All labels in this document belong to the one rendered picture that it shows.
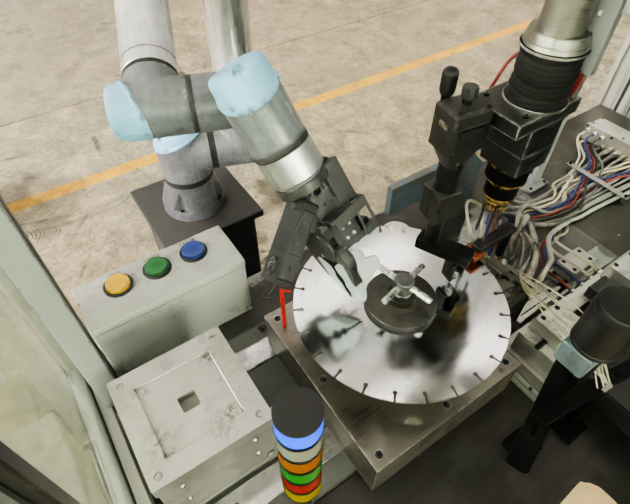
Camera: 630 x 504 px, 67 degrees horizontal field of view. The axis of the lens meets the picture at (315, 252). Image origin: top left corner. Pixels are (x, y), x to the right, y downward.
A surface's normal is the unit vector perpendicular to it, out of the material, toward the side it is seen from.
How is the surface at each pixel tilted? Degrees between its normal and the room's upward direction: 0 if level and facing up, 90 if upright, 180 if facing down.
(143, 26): 20
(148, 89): 24
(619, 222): 0
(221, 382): 0
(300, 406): 0
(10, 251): 90
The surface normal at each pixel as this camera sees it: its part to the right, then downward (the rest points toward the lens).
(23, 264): 0.56, 0.62
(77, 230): 0.00, -0.67
